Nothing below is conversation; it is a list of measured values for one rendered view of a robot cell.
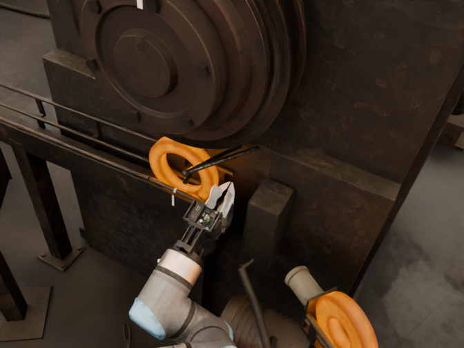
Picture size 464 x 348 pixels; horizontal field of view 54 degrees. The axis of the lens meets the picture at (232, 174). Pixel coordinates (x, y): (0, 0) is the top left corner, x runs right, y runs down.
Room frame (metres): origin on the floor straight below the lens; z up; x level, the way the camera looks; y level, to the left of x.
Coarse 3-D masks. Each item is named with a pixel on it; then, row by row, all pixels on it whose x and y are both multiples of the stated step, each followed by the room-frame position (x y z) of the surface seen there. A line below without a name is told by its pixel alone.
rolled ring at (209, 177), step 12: (156, 144) 0.80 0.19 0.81; (168, 144) 0.78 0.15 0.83; (180, 144) 0.77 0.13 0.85; (156, 156) 0.80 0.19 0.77; (192, 156) 0.75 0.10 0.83; (204, 156) 0.76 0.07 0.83; (156, 168) 0.80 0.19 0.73; (168, 168) 0.81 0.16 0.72; (216, 168) 0.76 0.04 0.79; (168, 180) 0.79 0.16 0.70; (180, 180) 0.80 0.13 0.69; (204, 180) 0.74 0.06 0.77; (216, 180) 0.75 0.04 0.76; (192, 192) 0.76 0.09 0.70; (204, 192) 0.74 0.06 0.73
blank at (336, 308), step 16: (320, 304) 0.48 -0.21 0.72; (336, 304) 0.45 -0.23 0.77; (352, 304) 0.45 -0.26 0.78; (320, 320) 0.46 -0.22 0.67; (336, 320) 0.46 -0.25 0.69; (352, 320) 0.41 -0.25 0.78; (368, 320) 0.42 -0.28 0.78; (336, 336) 0.43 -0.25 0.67; (352, 336) 0.40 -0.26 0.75; (368, 336) 0.39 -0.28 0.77
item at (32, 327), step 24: (0, 168) 0.79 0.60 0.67; (0, 192) 0.75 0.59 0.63; (0, 264) 0.71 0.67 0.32; (0, 288) 0.69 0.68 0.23; (24, 288) 0.81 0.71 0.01; (48, 288) 0.82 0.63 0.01; (0, 312) 0.71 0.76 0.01; (24, 312) 0.71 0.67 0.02; (0, 336) 0.62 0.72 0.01; (24, 336) 0.63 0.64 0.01
